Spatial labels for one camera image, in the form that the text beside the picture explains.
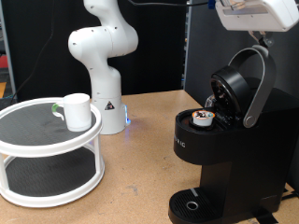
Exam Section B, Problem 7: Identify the black backdrop curtain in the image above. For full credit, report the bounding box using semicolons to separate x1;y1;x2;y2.
0;0;188;104

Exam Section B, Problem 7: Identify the white two tier turntable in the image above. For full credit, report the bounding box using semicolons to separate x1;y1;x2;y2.
0;97;106;209

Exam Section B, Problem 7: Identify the black power cable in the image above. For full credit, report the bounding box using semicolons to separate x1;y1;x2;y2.
279;186;299;201

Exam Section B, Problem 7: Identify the grey metal rack edge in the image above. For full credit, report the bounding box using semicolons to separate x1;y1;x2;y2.
180;0;192;91

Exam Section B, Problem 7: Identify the grey metal post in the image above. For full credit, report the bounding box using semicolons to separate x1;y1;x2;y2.
0;0;17;98

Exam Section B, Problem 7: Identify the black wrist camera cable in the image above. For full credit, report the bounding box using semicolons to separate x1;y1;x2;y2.
125;0;217;8

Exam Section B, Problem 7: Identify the white mug with green handle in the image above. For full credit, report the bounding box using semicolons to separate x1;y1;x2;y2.
50;92;93;133

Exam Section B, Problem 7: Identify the clear plastic water container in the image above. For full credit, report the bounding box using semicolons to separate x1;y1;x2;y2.
204;94;218;108

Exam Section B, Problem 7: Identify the black strap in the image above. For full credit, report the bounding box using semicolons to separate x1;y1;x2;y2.
250;208;279;224

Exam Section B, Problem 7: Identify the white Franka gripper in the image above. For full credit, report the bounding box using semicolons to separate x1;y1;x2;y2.
214;0;299;49

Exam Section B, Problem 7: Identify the orange rimmed coffee pod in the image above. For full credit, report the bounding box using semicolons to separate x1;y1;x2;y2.
191;109;217;127

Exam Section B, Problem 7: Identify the thin black hanging cable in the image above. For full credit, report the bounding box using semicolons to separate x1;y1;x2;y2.
10;0;54;99

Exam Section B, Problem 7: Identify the black Keurig coffee machine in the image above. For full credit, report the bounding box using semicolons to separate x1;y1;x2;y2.
167;44;299;224

